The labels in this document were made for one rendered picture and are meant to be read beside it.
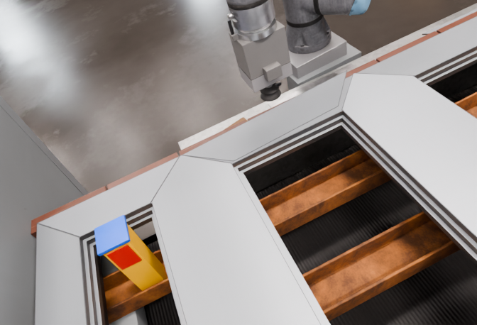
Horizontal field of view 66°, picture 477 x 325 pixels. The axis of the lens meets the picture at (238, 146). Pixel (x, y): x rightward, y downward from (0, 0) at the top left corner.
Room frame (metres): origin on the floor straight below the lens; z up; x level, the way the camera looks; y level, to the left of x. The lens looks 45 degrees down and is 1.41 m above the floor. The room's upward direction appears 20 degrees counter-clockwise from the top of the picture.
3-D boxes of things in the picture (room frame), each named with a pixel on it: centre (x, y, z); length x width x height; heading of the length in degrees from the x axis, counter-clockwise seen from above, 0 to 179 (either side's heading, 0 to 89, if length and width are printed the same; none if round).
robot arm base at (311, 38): (1.05, -0.34, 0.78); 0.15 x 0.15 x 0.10
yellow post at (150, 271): (0.42, 0.27, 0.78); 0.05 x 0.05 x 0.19; 8
